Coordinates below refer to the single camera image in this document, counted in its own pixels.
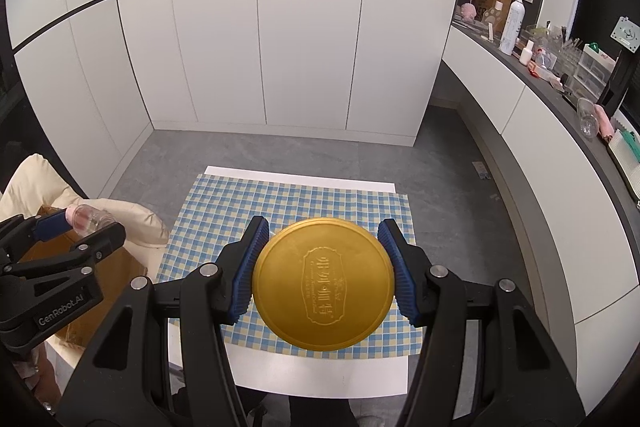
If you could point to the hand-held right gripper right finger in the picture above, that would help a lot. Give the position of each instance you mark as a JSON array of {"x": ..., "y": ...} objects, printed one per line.
[{"x": 400, "y": 272}]

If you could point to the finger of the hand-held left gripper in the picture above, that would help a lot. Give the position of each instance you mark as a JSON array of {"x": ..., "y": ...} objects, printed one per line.
[
  {"x": 100, "y": 242},
  {"x": 50, "y": 224}
]

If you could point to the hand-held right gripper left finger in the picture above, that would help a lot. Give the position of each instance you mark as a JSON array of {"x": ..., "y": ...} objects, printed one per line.
[{"x": 247, "y": 267}]

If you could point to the clear bottle with pink cap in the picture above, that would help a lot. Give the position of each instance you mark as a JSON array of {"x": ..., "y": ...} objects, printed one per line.
[{"x": 92, "y": 219}]

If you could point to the brown cardboard box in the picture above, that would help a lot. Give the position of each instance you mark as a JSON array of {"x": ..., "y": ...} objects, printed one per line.
[{"x": 117, "y": 264}]

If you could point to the round gold tin lid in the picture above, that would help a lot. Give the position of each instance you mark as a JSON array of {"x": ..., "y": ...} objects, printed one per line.
[{"x": 322, "y": 282}]

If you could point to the person's left hand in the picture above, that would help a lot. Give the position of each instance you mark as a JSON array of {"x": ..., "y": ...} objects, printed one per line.
[{"x": 45, "y": 382}]

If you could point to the cream padded armchair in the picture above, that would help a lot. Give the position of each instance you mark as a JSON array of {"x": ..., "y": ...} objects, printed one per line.
[{"x": 30, "y": 182}]

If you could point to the blue yellow checkered tablecloth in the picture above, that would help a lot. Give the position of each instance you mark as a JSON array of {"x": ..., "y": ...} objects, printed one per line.
[{"x": 310, "y": 197}]

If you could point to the white table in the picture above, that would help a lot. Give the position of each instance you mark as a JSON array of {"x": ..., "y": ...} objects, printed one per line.
[{"x": 320, "y": 372}]

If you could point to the grey floor outlet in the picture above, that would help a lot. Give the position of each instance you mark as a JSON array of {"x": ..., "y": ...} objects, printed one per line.
[{"x": 481, "y": 170}]

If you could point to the person's right leg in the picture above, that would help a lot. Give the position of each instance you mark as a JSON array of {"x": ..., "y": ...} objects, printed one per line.
[{"x": 320, "y": 412}]

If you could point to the white curved counter cabinet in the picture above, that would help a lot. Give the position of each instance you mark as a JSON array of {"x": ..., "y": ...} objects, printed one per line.
[{"x": 550, "y": 157}]

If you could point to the clear plastic bottle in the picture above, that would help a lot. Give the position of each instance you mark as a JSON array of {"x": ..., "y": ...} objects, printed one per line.
[{"x": 587, "y": 119}]

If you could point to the small white bottle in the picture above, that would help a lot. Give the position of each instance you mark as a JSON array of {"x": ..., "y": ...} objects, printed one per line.
[{"x": 526, "y": 56}]

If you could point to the pink soft pouch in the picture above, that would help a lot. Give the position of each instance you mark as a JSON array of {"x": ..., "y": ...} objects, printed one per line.
[{"x": 605, "y": 122}]

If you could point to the white spray can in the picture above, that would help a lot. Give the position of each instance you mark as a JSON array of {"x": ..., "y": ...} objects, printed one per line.
[{"x": 511, "y": 27}]

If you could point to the pink plush pom-pom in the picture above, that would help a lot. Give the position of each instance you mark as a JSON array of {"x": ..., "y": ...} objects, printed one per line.
[{"x": 469, "y": 12}]

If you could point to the clear drawer organizer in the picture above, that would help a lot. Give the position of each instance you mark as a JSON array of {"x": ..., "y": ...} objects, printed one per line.
[{"x": 592, "y": 72}]

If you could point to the cardboard box on shelf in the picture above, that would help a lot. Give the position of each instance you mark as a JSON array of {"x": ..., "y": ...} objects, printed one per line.
[{"x": 495, "y": 2}]

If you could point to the black stand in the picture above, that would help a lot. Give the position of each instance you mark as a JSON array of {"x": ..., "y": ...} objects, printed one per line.
[{"x": 620, "y": 77}]

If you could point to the square metal plate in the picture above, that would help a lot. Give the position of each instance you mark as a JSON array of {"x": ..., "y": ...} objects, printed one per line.
[{"x": 626, "y": 32}]

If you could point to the white wall cabinet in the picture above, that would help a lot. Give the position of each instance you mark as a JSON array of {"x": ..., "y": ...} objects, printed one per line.
[{"x": 300, "y": 57}]

